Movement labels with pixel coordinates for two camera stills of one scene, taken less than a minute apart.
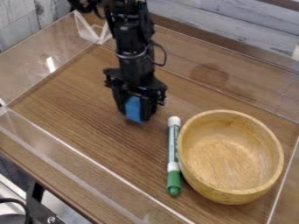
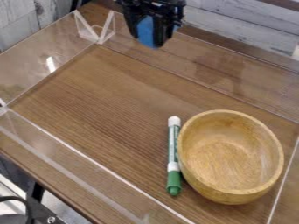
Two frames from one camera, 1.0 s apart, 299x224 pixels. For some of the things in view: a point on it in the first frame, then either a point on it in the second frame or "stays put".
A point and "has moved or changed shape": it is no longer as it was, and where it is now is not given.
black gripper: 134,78 → 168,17
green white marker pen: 174,183 stays put
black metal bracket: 39,214 stays put
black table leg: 38,192 stays put
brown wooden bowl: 230,155 stays put
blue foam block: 134,108 has moved or changed shape
